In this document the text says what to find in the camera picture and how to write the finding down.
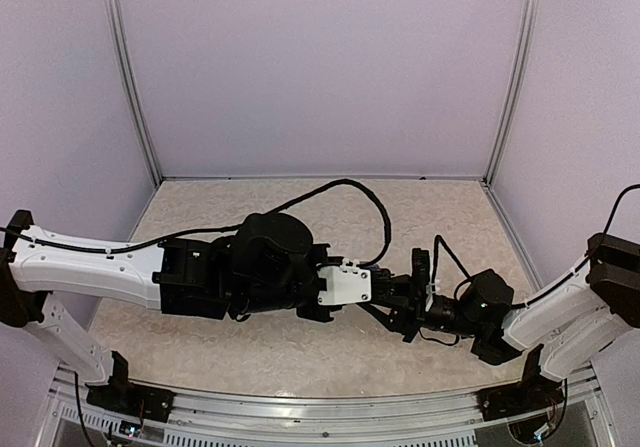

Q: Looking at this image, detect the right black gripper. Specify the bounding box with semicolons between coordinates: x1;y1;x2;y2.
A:
370;276;482;345

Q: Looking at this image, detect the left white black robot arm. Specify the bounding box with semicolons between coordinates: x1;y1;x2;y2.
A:
1;210;389;412

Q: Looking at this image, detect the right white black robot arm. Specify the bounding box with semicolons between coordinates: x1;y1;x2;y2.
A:
360;233;639;411

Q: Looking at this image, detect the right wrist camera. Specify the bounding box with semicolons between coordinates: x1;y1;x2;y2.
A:
425;267;440;312

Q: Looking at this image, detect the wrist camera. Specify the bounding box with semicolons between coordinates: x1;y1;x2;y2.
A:
425;267;440;312
317;263;372;306

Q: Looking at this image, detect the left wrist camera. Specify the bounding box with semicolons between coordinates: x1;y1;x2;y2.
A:
317;263;372;306

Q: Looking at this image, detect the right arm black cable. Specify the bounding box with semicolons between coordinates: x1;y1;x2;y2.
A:
432;184;640;313

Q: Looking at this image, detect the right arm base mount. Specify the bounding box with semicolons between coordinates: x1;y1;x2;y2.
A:
476;344;566;421

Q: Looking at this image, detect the front aluminium rail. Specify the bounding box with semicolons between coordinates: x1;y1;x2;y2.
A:
47;371;609;447

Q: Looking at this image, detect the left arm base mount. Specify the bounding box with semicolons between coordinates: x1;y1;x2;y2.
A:
87;351;175;423

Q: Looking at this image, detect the right aluminium frame post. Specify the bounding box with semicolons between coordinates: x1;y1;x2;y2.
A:
483;0;540;189

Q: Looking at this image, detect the aluminium frame post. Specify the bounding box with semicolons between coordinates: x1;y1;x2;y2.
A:
105;0;164;189
483;0;540;189

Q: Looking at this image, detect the left aluminium frame post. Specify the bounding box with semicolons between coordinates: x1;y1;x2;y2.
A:
105;0;164;189

